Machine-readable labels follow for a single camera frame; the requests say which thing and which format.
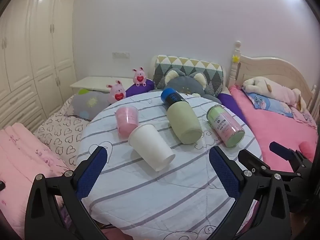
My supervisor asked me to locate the cream wardrobe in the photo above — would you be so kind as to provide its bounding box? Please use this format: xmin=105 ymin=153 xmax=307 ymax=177
xmin=0 ymin=0 xmax=77 ymax=133

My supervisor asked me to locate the pink plastic cup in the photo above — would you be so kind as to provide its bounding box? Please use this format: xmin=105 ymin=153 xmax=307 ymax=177
xmin=115 ymin=106 xmax=139 ymax=140

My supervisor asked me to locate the purple cushion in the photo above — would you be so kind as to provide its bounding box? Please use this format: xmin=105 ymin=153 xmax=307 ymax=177
xmin=125 ymin=79 xmax=155 ymax=98
xmin=217 ymin=91 xmax=244 ymax=120

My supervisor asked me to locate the white nightstand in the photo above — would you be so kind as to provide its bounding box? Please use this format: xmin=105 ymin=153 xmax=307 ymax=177
xmin=69 ymin=77 xmax=137 ymax=92

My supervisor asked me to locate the green bottle with blue cap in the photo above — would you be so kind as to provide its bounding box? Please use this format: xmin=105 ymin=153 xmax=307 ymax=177
xmin=160 ymin=88 xmax=203 ymax=145

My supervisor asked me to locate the large pink plush toy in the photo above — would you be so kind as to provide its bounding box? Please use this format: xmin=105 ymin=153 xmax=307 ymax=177
xmin=106 ymin=80 xmax=126 ymax=103

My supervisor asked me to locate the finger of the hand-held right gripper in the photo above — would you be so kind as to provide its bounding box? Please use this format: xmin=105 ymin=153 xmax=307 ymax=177
xmin=269 ymin=141 xmax=313 ymax=173
xmin=237 ymin=149 xmax=272 ymax=178

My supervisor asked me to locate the green and pink canister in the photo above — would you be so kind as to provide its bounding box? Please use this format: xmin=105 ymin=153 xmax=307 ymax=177
xmin=206 ymin=104 xmax=245 ymax=148

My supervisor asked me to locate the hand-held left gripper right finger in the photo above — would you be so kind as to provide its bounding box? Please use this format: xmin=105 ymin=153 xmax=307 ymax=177
xmin=209 ymin=145 xmax=293 ymax=240

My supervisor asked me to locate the grey cat plush pillow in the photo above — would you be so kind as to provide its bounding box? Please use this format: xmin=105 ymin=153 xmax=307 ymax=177
xmin=155 ymin=68 xmax=223 ymax=104

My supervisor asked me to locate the pink blanket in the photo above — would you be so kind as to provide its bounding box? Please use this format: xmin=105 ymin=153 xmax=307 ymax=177
xmin=229 ymin=85 xmax=319 ymax=173

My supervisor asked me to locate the small pink plush toy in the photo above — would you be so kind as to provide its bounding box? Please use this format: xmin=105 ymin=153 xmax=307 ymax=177
xmin=132 ymin=67 xmax=147 ymax=87

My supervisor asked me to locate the blue printed pillow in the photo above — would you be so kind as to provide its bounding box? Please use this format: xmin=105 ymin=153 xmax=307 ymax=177
xmin=246 ymin=92 xmax=294 ymax=118

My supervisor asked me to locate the cream wooden bed headboard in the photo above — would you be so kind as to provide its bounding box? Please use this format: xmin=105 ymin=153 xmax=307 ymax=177
xmin=229 ymin=40 xmax=320 ymax=120

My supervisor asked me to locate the white plush animal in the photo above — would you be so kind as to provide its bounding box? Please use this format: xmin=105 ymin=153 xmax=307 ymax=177
xmin=242 ymin=76 xmax=307 ymax=112

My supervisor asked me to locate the triangle patterned cushion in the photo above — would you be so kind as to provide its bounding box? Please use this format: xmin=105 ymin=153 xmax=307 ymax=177
xmin=153 ymin=55 xmax=224 ymax=95

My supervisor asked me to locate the pale pink quilt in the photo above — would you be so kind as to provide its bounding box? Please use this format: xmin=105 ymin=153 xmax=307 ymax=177
xmin=0 ymin=122 xmax=83 ymax=240

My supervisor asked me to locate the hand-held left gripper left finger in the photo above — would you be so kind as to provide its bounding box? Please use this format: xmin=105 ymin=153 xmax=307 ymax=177
xmin=24 ymin=145 xmax=108 ymax=240

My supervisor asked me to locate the grey printed pillow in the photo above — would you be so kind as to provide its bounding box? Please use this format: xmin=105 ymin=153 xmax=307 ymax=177
xmin=64 ymin=88 xmax=112 ymax=121

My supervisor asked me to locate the white plastic cup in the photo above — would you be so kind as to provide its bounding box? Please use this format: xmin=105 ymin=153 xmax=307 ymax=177
xmin=128 ymin=124 xmax=176 ymax=172

